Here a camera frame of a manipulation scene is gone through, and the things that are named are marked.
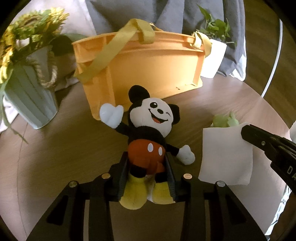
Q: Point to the white pot green plant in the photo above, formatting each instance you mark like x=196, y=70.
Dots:
x=214, y=37

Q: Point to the sunflower bouquet in grey vase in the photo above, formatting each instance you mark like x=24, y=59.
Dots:
x=28, y=66

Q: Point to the orange plastic storage box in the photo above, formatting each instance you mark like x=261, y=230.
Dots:
x=164, y=63

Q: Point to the green dinosaur soft toy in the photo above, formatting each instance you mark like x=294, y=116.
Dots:
x=224, y=121

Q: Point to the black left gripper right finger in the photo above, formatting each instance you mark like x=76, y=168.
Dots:
x=212, y=211

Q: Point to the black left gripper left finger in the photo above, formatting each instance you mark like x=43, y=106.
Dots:
x=83, y=208

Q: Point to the white cloth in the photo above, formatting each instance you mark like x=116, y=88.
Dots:
x=226, y=156

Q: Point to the grey curtain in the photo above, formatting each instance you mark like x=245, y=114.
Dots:
x=178, y=16

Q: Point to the Mickey Mouse plush toy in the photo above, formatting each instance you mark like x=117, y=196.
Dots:
x=150, y=120

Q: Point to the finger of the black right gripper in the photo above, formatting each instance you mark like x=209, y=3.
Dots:
x=261, y=140

